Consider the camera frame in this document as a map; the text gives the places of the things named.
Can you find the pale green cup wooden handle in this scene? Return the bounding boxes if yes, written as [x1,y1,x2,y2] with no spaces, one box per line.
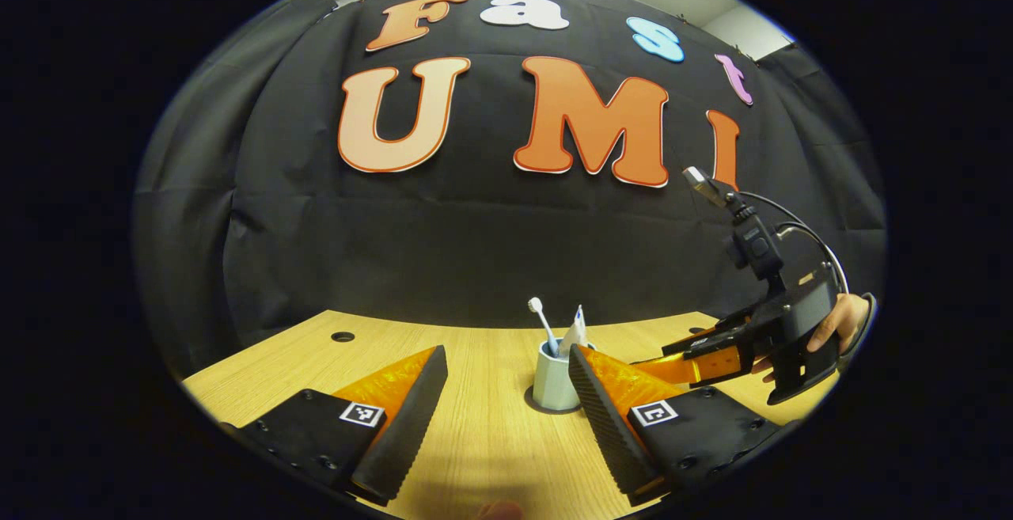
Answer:
[532,338,590,412]

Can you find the white toothbrush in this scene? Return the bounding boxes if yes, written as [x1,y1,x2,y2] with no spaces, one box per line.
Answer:
[528,297,561,358]

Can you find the wooden desktop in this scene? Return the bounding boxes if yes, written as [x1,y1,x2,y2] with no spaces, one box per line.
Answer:
[182,310,840,520]

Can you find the black camera cable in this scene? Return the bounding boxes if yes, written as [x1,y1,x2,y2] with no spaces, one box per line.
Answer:
[740,192,849,293]

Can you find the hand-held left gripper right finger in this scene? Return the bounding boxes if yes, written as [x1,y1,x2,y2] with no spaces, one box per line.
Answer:
[568,344,780,507]

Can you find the dark brown round coaster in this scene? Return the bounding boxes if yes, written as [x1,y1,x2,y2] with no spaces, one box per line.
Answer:
[524,385,586,416]

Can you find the white toothpaste tube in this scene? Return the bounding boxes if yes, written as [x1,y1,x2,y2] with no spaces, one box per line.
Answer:
[558,305,589,357]

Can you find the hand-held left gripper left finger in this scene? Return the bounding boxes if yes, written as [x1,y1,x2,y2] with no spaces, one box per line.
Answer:
[237,346,449,507]

